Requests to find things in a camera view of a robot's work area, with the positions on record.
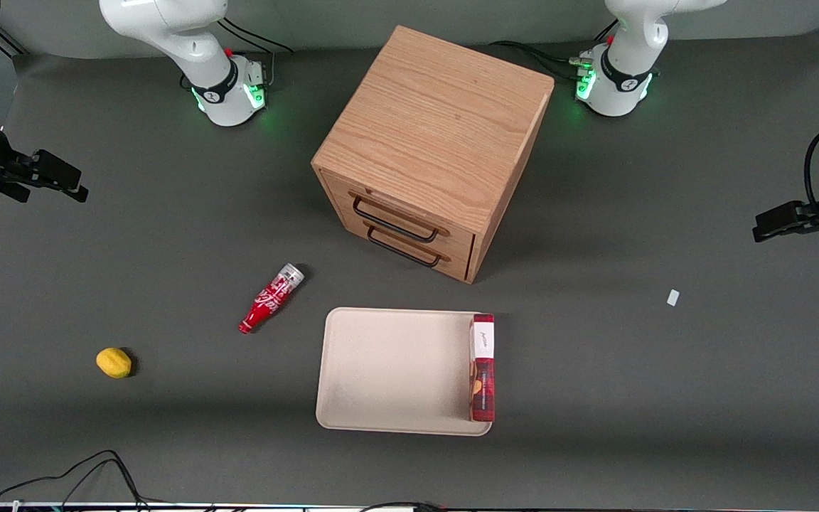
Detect black arm base cable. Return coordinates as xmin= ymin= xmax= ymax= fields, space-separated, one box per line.
xmin=488 ymin=20 xmax=620 ymax=80
xmin=181 ymin=16 xmax=295 ymax=90

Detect red snack box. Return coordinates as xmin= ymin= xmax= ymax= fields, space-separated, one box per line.
xmin=469 ymin=313 xmax=496 ymax=423

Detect black looped floor cable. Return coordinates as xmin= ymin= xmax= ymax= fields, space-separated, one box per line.
xmin=0 ymin=449 xmax=153 ymax=512

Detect black metal drawer handle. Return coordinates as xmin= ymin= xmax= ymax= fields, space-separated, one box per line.
xmin=352 ymin=195 xmax=441 ymax=244
xmin=366 ymin=226 xmax=444 ymax=270

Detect yellow lemon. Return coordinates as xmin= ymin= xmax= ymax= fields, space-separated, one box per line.
xmin=95 ymin=346 xmax=134 ymax=380

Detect black right arm base cable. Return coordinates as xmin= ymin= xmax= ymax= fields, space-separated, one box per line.
xmin=181 ymin=16 xmax=295 ymax=90

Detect black cable at table edge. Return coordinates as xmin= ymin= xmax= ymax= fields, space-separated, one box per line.
xmin=358 ymin=501 xmax=447 ymax=512

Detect aluminium frame rail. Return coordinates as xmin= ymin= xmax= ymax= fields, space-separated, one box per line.
xmin=0 ymin=21 xmax=30 ymax=58

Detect red coke bottle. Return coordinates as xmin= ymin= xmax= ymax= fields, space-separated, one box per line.
xmin=238 ymin=262 xmax=306 ymax=335

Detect wooden drawer cabinet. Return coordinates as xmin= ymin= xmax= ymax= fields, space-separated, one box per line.
xmin=311 ymin=26 xmax=555 ymax=284

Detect beige plastic tray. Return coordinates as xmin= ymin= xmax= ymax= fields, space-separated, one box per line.
xmin=315 ymin=306 xmax=496 ymax=437

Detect black left arm base cable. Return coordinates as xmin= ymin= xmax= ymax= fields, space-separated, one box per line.
xmin=488 ymin=20 xmax=620 ymax=80

